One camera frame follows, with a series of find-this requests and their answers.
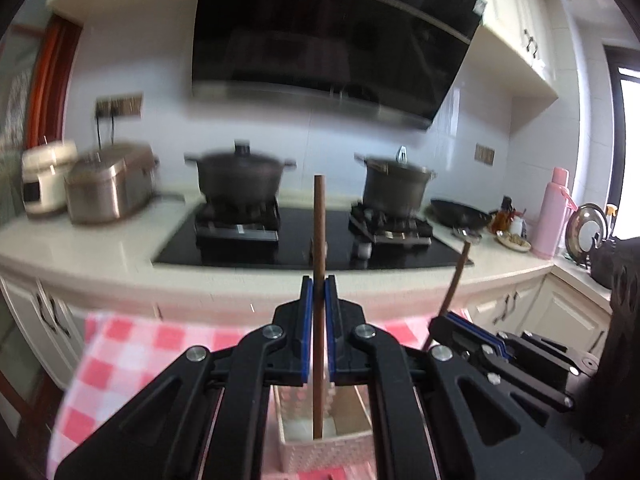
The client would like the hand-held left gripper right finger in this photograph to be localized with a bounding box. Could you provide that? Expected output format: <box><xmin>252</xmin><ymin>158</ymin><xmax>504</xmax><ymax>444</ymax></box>
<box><xmin>324</xmin><ymin>275</ymin><xmax>586</xmax><ymax>480</ymax></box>

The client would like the white lower cabinet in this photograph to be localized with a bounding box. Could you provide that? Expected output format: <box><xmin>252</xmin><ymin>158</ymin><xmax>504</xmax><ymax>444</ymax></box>
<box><xmin>465</xmin><ymin>260</ymin><xmax>614</xmax><ymax>361</ymax></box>
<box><xmin>0</xmin><ymin>275</ymin><xmax>166</xmax><ymax>392</ymax></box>

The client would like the red wooden door frame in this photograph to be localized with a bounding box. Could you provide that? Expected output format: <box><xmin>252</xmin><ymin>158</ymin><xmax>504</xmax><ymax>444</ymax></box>
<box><xmin>25</xmin><ymin>12</ymin><xmax>84</xmax><ymax>152</ymax></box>

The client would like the gold triple wall outlet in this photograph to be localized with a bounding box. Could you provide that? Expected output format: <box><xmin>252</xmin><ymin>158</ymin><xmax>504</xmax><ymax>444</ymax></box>
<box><xmin>95</xmin><ymin>92</ymin><xmax>145</xmax><ymax>120</ymax></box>

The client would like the pink thermos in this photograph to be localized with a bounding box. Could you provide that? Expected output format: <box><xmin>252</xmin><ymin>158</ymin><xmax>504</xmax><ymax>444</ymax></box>
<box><xmin>531</xmin><ymin>167</ymin><xmax>576</xmax><ymax>260</ymax></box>

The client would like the wide black lidded pot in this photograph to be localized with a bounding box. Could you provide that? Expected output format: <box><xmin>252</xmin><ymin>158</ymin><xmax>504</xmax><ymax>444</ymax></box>
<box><xmin>184</xmin><ymin>141</ymin><xmax>297</xmax><ymax>201</ymax></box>

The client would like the black glass gas stove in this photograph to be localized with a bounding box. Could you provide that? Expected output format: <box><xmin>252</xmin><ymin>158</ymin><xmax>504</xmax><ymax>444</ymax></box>
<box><xmin>152</xmin><ymin>199</ymin><xmax>476</xmax><ymax>268</ymax></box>

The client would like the steel pot lid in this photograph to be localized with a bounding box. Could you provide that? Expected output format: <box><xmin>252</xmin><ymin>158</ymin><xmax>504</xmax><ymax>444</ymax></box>
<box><xmin>565</xmin><ymin>202</ymin><xmax>609</xmax><ymax>267</ymax></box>

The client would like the black range hood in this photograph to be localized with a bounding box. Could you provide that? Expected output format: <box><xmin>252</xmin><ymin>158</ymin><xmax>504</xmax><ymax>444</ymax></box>
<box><xmin>191</xmin><ymin>0</ymin><xmax>488</xmax><ymax>132</ymax></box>

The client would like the small white cooker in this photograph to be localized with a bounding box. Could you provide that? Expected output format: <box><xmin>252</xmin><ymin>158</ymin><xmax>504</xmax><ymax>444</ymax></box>
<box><xmin>21</xmin><ymin>141</ymin><xmax>78</xmax><ymax>219</ymax></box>

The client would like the black power cord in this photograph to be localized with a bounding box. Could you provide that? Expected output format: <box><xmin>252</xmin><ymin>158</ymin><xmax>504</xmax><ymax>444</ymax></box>
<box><xmin>95</xmin><ymin>115</ymin><xmax>119</xmax><ymax>149</ymax></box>

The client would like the red checkered tablecloth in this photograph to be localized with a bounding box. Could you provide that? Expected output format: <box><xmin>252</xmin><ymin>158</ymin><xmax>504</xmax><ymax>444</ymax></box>
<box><xmin>47</xmin><ymin>312</ymin><xmax>481</xmax><ymax>480</ymax></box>

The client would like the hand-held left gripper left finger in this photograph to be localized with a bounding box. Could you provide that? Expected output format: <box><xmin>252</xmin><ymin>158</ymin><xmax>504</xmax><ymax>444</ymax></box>
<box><xmin>54</xmin><ymin>275</ymin><xmax>315</xmax><ymax>480</ymax></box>

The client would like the dark framed window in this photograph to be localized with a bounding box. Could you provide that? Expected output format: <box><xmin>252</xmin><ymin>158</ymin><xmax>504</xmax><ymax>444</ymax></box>
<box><xmin>602</xmin><ymin>45</ymin><xmax>640</xmax><ymax>242</ymax></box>

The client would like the white plastic utensil basket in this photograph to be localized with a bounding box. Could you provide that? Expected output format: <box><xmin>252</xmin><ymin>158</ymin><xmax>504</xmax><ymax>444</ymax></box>
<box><xmin>272</xmin><ymin>385</ymin><xmax>376</xmax><ymax>474</ymax></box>

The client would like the stainless steel rice cooker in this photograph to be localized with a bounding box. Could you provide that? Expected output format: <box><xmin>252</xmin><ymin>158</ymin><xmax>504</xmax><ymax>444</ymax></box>
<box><xmin>65</xmin><ymin>142</ymin><xmax>160</xmax><ymax>225</ymax></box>

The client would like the dark sauce bottle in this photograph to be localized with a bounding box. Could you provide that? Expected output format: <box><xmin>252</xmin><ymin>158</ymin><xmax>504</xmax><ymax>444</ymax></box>
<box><xmin>492</xmin><ymin>197</ymin><xmax>516</xmax><ymax>234</ymax></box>

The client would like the tall dark stockpot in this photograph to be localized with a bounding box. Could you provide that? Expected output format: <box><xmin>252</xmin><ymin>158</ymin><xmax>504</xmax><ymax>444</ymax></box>
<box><xmin>354</xmin><ymin>146</ymin><xmax>437</xmax><ymax>219</ymax></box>

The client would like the plate of food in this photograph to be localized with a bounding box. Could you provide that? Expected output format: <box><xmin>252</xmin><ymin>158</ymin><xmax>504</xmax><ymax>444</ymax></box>
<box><xmin>496</xmin><ymin>232</ymin><xmax>532</xmax><ymax>252</ymax></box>

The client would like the black kettle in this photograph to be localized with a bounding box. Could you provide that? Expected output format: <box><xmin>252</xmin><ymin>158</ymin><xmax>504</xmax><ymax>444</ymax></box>
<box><xmin>589</xmin><ymin>237</ymin><xmax>621</xmax><ymax>289</ymax></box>

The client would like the brown wooden chopstick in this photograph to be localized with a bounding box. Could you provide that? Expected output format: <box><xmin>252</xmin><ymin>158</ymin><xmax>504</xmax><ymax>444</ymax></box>
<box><xmin>424</xmin><ymin>243</ymin><xmax>472</xmax><ymax>352</ymax></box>
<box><xmin>313</xmin><ymin>175</ymin><xmax>327</xmax><ymax>442</ymax></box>

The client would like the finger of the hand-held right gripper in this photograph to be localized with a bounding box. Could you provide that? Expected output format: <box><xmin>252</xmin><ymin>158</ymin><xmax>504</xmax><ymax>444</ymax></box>
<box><xmin>429</xmin><ymin>316</ymin><xmax>576</xmax><ymax>412</ymax></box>
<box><xmin>447</xmin><ymin>310</ymin><xmax>601</xmax><ymax>377</ymax></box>

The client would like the black frying pan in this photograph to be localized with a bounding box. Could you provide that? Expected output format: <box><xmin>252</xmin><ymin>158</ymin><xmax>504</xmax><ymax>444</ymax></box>
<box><xmin>430</xmin><ymin>198</ymin><xmax>493</xmax><ymax>229</ymax></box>

